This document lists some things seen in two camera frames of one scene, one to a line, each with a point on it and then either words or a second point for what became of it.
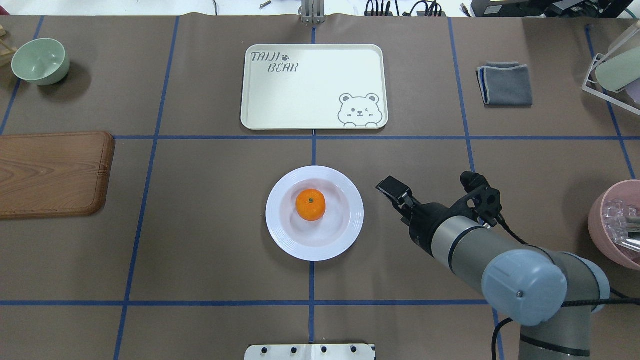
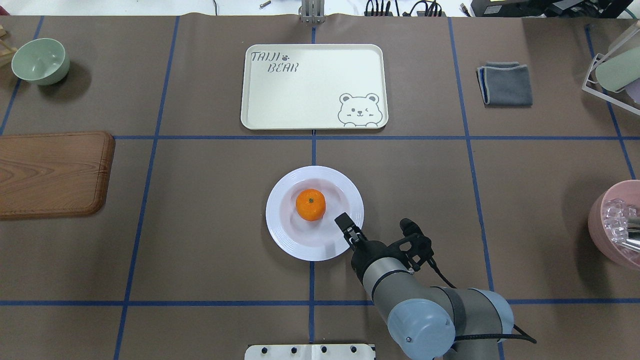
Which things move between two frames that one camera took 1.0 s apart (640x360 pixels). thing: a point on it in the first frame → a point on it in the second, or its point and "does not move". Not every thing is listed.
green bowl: x=41 y=61 does not move
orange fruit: x=310 y=204 does not move
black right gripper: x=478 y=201 → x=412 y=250
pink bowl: x=607 y=221 does not move
